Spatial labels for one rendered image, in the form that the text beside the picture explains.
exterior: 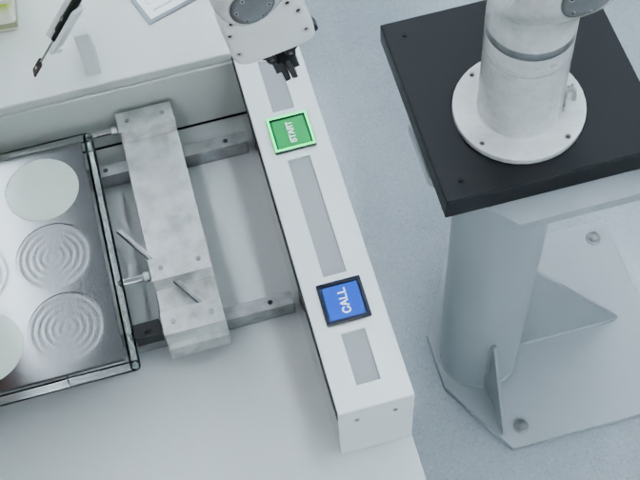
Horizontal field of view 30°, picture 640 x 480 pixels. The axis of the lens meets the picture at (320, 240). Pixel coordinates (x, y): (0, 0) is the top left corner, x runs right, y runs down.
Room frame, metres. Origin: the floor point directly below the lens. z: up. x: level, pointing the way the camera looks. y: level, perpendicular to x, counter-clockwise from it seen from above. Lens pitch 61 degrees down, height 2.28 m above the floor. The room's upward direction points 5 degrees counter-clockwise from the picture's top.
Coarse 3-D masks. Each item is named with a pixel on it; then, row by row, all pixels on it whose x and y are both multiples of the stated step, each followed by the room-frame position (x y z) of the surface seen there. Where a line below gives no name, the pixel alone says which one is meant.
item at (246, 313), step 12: (252, 300) 0.72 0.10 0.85; (264, 300) 0.72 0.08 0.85; (276, 300) 0.71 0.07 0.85; (288, 300) 0.71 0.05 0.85; (228, 312) 0.70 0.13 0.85; (240, 312) 0.70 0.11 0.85; (252, 312) 0.70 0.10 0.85; (264, 312) 0.70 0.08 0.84; (276, 312) 0.70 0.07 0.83; (288, 312) 0.71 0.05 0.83; (228, 324) 0.69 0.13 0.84; (240, 324) 0.69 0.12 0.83; (144, 348) 0.67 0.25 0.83; (156, 348) 0.67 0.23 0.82
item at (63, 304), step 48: (0, 192) 0.89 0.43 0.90; (0, 240) 0.82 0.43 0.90; (48, 240) 0.81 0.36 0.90; (96, 240) 0.80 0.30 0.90; (0, 288) 0.75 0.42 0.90; (48, 288) 0.74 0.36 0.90; (96, 288) 0.73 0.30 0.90; (48, 336) 0.67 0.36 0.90; (96, 336) 0.66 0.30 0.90; (0, 384) 0.61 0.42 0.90
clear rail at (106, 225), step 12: (84, 144) 0.96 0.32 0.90; (96, 156) 0.94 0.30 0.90; (96, 168) 0.92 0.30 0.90; (96, 180) 0.90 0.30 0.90; (96, 192) 0.88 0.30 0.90; (96, 204) 0.86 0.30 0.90; (108, 216) 0.84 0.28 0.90; (108, 228) 0.82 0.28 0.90; (108, 240) 0.80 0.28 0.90; (108, 252) 0.78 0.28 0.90; (120, 276) 0.75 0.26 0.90; (120, 288) 0.73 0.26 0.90; (120, 300) 0.71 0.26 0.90; (120, 312) 0.69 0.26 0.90; (132, 336) 0.66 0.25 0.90; (132, 348) 0.64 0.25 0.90; (132, 360) 0.62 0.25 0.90
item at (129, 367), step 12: (96, 372) 0.61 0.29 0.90; (108, 372) 0.61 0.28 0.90; (120, 372) 0.61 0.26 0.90; (48, 384) 0.60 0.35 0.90; (60, 384) 0.60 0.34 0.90; (72, 384) 0.60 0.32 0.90; (84, 384) 0.60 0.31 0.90; (0, 396) 0.59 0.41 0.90; (12, 396) 0.59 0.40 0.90; (24, 396) 0.59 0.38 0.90; (36, 396) 0.59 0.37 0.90
